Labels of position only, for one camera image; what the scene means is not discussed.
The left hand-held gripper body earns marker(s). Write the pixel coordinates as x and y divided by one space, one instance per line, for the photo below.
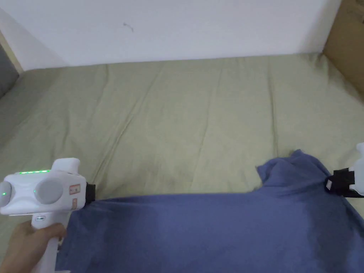
42 191

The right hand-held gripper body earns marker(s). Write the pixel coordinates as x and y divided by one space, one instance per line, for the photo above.
348 180

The dark blue shirt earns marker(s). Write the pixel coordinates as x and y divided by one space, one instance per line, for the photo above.
216 227

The person's left hand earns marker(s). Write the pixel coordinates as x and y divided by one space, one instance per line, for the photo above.
25 244

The brown cardboard carton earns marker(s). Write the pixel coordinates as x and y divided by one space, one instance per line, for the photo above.
348 42

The bed with pale green sheet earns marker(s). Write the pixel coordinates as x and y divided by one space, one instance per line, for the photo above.
182 113

